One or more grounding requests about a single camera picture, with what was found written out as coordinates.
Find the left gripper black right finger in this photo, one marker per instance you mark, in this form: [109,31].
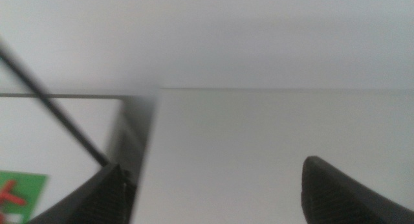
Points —
[336,198]

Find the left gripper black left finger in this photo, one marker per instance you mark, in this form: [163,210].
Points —
[97,198]

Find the green paper with red mark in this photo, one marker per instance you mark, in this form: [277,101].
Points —
[29,185]

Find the white side cabinet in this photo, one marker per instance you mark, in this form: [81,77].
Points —
[90,114]

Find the thin black stand pole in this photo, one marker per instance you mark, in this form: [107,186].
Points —
[48,102]

